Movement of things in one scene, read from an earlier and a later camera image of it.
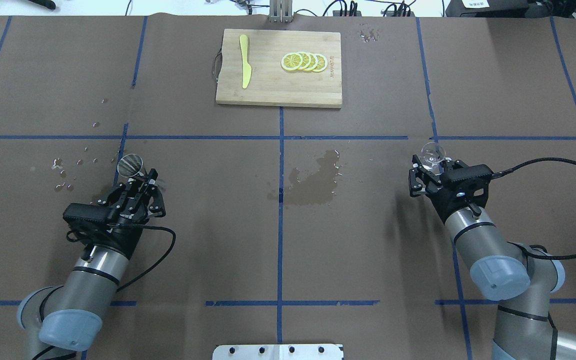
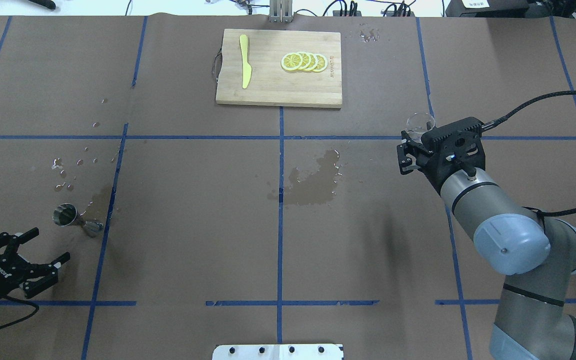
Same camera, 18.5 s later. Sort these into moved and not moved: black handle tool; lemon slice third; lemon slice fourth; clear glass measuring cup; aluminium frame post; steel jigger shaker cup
Moved: steel jigger shaker cup; clear glass measuring cup
Not moved: black handle tool; lemon slice fourth; aluminium frame post; lemon slice third
